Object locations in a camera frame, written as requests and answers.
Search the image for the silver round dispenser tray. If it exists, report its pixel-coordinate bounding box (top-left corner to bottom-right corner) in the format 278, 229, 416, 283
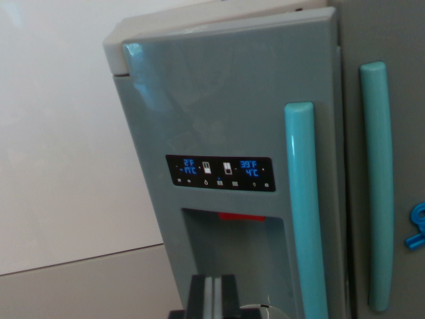
238, 304, 290, 319

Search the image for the blue plastic magnet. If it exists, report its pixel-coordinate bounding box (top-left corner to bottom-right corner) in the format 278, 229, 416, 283
404, 203, 425, 250

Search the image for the grey fridge door with dispenser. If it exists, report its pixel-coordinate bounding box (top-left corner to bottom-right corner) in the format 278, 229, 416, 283
112, 7, 348, 319

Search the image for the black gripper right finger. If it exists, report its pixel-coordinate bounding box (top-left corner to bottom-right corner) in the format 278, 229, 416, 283
212, 274, 241, 319

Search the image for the teal handle on plain door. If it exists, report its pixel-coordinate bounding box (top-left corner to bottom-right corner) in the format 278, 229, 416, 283
359, 60, 395, 312

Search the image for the plain grey fridge door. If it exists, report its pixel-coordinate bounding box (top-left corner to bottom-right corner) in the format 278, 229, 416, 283
334, 0, 425, 319

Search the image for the black temperature display panel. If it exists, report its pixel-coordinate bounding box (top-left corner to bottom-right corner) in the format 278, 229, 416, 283
165, 154, 277, 193

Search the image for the light grey fridge body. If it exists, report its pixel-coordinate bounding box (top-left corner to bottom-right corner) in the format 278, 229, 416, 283
102, 0, 336, 76

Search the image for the teal handle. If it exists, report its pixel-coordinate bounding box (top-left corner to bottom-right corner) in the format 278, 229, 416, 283
359, 60, 395, 312
284, 101, 329, 319

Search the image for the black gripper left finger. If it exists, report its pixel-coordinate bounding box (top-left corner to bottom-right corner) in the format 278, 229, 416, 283
187, 274, 214, 319

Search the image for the red dispenser lever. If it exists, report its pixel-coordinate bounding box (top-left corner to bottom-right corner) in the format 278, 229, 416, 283
218, 211, 266, 223

